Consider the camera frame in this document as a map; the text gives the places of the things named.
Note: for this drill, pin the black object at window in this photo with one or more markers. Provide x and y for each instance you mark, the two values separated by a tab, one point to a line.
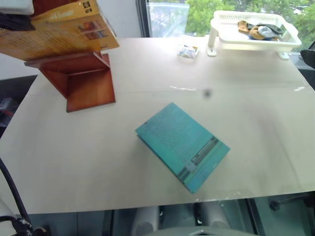
308	55

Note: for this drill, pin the orange yellow book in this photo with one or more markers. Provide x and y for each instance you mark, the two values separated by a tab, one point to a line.
56	37

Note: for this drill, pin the teal paperback book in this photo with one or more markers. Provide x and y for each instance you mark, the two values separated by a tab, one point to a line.
177	140

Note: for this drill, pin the small clear plastic packet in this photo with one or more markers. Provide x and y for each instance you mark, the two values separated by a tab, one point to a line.
188	50

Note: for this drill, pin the white plastic basket rack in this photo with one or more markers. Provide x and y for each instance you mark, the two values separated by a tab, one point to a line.
256	41

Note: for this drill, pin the black table leg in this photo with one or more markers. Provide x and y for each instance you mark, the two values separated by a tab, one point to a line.
253	216

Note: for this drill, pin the light grey sock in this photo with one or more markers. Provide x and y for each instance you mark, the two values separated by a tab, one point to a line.
265	31

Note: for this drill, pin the dark grey sock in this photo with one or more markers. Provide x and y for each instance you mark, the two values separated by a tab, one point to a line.
274	28

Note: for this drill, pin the white block on shelf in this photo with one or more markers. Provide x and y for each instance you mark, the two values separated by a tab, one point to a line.
16	6

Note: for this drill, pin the dark window frame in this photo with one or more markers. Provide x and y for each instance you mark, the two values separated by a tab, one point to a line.
142	17

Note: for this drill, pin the grey rounded robot leg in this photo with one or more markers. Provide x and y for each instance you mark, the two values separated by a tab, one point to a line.
145	220
212	214

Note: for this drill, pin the black office chair base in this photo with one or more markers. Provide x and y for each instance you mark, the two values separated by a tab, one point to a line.
292	201

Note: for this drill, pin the red-brown wooden bookshelf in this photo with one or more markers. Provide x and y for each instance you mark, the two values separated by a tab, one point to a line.
91	86

